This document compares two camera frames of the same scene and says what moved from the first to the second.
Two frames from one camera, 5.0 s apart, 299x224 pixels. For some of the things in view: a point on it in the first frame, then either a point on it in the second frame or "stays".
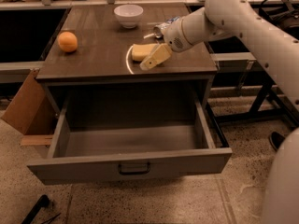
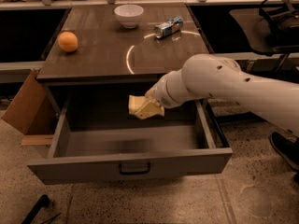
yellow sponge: (141, 51) -> (135, 102)
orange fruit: (67, 41) stays
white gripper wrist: (174, 37) -> (161, 92)
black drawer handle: (134, 172) stays
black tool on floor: (43, 203) stays
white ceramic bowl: (129, 15) stays
